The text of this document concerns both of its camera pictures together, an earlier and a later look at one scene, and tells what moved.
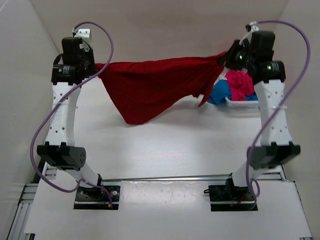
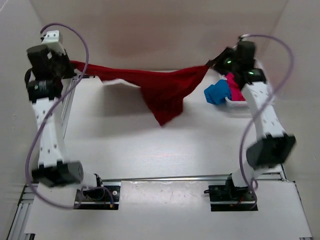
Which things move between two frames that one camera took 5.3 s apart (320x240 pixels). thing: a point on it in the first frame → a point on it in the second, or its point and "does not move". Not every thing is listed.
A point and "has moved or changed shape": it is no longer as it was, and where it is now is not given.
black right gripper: (227, 60) → (215, 63)
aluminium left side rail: (17, 228) does not move
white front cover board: (168, 208) does not move
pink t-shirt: (241, 84) does not move
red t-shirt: (142, 89) has moved or changed shape
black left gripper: (89, 54) → (64, 57)
